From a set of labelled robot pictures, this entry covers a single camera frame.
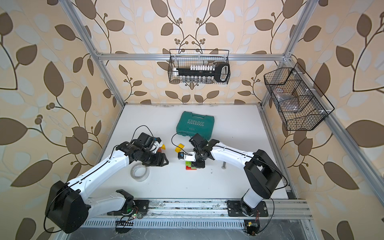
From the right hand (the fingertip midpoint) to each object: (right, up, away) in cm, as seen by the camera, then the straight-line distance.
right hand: (194, 159), depth 86 cm
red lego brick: (-3, -5, 0) cm, 6 cm away
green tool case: (-4, +20, +16) cm, 26 cm away
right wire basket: (+54, +30, -13) cm, 63 cm away
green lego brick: (-3, -1, -4) cm, 5 cm away
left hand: (-17, +1, -7) cm, 18 cm away
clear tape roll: (-32, -7, 0) cm, 33 cm away
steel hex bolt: (+18, -5, +2) cm, 19 cm away
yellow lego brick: (-10, +4, +9) cm, 14 cm away
